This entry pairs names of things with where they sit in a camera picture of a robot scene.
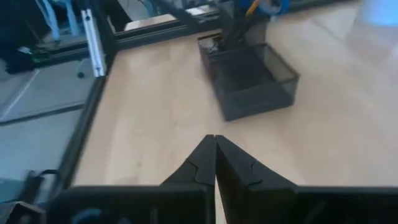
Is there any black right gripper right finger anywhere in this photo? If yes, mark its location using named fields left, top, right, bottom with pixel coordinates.
left=215, top=135, right=398, bottom=224

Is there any black aluminium table frame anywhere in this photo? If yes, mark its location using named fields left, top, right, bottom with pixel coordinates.
left=52, top=0, right=343, bottom=200

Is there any orange pencil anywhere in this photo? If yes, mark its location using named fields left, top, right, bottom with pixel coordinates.
left=244, top=0, right=261, bottom=17

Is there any black mesh desk organizer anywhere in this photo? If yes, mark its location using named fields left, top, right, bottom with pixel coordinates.
left=197, top=4, right=300, bottom=122

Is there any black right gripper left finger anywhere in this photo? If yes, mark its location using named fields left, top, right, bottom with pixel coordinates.
left=46, top=134, right=216, bottom=224

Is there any silver frame bracket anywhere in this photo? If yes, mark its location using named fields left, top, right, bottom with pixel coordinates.
left=80, top=8, right=107, bottom=78

